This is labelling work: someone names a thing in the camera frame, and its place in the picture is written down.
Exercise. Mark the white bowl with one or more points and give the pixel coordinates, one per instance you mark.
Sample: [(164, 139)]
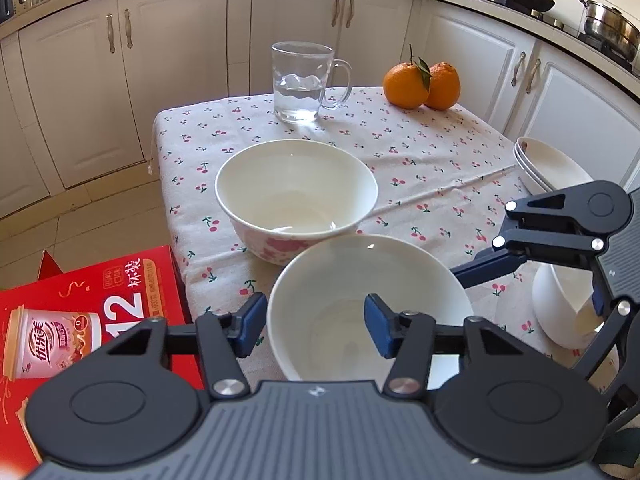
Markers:
[(315, 315), (283, 196), (562, 303)]

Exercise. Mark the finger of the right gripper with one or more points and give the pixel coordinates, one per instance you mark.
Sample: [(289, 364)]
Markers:
[(539, 228), (614, 299)]

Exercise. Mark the red drink carton box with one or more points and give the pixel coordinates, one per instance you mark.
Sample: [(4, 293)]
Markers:
[(53, 322)]

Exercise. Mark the steel pot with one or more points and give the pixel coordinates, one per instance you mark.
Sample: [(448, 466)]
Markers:
[(608, 25)]

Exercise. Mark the glass water mug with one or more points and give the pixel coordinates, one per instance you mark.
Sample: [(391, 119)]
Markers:
[(300, 75)]

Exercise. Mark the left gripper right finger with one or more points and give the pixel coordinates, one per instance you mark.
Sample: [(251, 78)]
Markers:
[(407, 338)]

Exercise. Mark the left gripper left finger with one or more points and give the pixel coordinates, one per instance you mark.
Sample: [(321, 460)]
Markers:
[(225, 339)]

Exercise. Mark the orange with leaf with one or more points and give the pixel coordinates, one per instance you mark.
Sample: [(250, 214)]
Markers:
[(407, 85)]

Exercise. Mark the bumpy orange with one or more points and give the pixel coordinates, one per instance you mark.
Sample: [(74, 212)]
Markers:
[(445, 87)]

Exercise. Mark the white fruit plate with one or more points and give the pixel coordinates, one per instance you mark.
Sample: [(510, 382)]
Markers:
[(544, 169)]

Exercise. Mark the cherry print tablecloth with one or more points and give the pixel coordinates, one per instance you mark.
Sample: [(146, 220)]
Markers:
[(443, 179)]

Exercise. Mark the white kitchen cabinets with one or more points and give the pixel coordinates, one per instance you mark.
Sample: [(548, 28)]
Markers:
[(82, 80)]

